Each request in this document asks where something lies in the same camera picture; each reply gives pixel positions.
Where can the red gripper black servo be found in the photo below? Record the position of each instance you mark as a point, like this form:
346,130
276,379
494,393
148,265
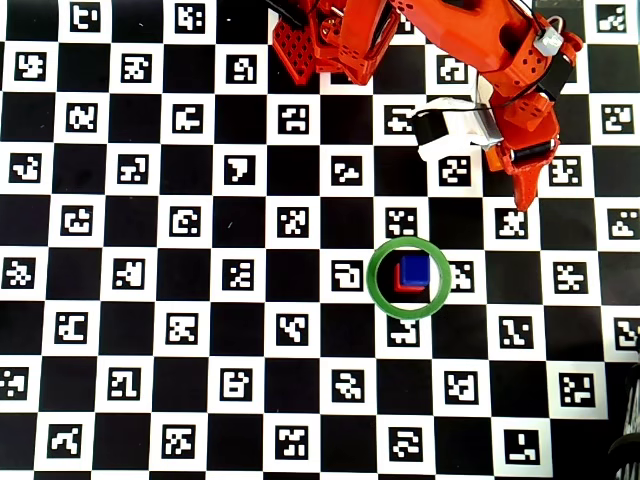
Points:
531,153

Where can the blue cube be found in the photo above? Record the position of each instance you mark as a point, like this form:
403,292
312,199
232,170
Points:
416,270

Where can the red cube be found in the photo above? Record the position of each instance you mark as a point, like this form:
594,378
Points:
397,282

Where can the red robot arm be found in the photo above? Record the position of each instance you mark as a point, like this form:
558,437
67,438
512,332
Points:
450,30

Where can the red robot base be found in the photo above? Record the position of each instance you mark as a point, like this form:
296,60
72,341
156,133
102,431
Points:
300,50

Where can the checkerboard marker mat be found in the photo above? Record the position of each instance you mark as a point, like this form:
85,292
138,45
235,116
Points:
125,440

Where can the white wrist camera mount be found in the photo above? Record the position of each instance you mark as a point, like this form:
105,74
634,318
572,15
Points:
450,130

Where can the black camera stand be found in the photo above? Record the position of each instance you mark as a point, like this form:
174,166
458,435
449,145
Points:
627,447

